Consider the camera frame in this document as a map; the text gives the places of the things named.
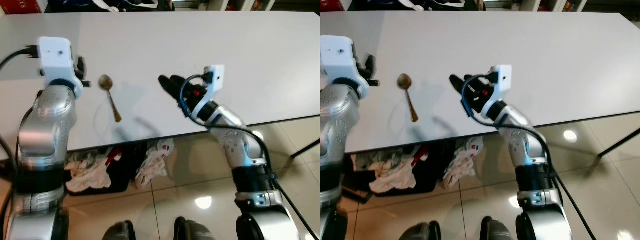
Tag red cardboard box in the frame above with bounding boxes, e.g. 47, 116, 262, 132
320, 0, 346, 12
0, 0, 44, 15

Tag black floor bin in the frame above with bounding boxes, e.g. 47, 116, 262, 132
350, 144, 453, 197
65, 144, 148, 197

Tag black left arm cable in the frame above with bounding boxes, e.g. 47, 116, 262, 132
0, 45, 42, 72

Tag black table leg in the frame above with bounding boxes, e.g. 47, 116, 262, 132
290, 139, 321, 159
597, 128, 640, 159

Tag bronze metal spoon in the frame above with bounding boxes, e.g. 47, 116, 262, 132
397, 73, 420, 124
98, 74, 123, 124

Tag white printed plastic bag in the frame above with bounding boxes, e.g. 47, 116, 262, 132
135, 138, 175, 189
442, 136, 484, 189

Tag dark chair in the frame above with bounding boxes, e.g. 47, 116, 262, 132
348, 0, 487, 13
46, 0, 176, 14

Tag crumpled white cloth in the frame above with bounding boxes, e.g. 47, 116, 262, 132
65, 150, 114, 194
352, 151, 417, 195

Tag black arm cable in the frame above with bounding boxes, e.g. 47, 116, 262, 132
0, 45, 42, 72
500, 125, 599, 240
207, 124, 320, 240

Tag white shelf unit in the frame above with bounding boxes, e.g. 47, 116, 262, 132
520, 0, 589, 13
206, 0, 277, 12

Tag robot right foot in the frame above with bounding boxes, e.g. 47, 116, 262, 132
480, 215, 517, 240
173, 217, 217, 240

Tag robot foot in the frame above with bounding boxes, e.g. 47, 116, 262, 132
173, 217, 217, 240
102, 220, 136, 240
399, 220, 443, 240
480, 215, 517, 240

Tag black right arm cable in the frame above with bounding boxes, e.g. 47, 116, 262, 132
207, 124, 320, 240
500, 125, 599, 240

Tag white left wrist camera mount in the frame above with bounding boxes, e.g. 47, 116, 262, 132
37, 36, 84, 92
320, 35, 371, 99

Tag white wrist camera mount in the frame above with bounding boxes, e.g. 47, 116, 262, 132
481, 64, 513, 120
320, 35, 371, 99
37, 36, 84, 92
191, 64, 225, 118

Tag blue gripper cable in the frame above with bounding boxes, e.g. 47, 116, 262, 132
460, 74, 490, 119
179, 74, 205, 119

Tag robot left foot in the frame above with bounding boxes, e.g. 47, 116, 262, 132
399, 220, 443, 240
102, 220, 136, 240

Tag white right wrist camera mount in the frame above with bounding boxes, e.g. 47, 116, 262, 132
481, 64, 513, 120
191, 64, 225, 118

